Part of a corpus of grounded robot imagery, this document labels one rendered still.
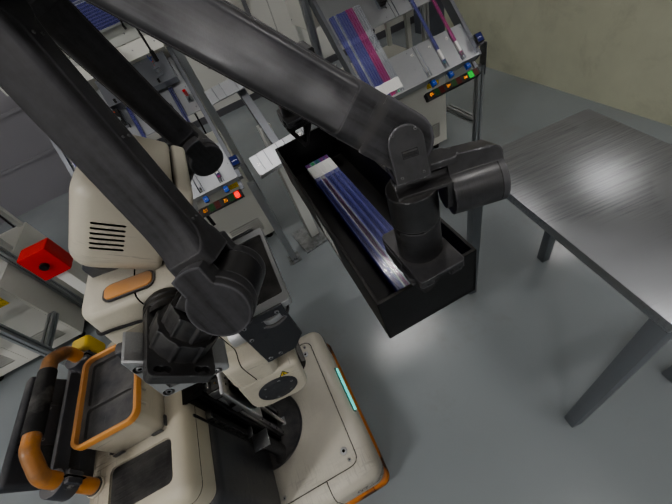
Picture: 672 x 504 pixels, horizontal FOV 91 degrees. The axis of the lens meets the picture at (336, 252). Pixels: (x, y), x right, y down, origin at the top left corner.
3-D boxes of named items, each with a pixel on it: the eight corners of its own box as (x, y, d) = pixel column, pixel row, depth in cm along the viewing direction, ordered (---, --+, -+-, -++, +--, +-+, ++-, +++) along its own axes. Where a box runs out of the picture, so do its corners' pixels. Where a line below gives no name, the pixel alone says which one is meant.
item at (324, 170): (308, 175, 92) (304, 165, 90) (330, 164, 93) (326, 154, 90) (404, 306, 58) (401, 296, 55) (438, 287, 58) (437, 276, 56)
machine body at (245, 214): (279, 235, 238) (238, 165, 193) (191, 283, 231) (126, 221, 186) (257, 192, 282) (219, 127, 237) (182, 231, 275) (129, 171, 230)
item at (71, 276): (159, 329, 211) (50, 252, 154) (124, 348, 208) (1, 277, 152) (158, 303, 227) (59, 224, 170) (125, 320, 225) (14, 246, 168)
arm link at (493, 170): (372, 122, 38) (383, 131, 31) (470, 87, 37) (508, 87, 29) (396, 214, 44) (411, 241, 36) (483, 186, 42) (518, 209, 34)
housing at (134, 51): (175, 63, 167) (164, 45, 153) (84, 105, 162) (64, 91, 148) (167, 48, 167) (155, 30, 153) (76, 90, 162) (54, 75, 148)
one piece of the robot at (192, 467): (231, 555, 111) (-34, 572, 51) (210, 405, 149) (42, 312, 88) (319, 503, 114) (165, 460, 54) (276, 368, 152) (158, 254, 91)
